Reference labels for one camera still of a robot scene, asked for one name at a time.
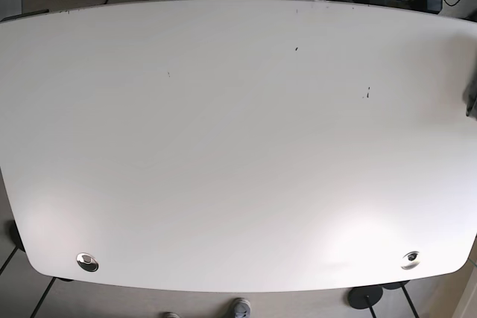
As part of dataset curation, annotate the grey shoe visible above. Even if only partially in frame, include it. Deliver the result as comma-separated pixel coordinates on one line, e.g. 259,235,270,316
161,312,180,318
230,298,251,318

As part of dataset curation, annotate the left silver table grommet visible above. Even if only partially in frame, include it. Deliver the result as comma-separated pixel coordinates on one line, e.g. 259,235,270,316
76,252,99,273

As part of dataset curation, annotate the silver table grommet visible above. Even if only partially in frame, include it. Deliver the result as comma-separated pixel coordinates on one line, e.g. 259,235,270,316
400,251,420,270
76,252,99,273

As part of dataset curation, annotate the black round stand base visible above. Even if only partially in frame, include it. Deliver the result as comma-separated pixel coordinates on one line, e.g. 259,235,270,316
347,285,383,310

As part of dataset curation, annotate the right silver table grommet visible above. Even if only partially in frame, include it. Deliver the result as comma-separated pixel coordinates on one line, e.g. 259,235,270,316
400,251,420,270

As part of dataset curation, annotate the black table leg left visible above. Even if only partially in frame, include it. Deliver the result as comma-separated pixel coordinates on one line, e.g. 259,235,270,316
0,220,25,275

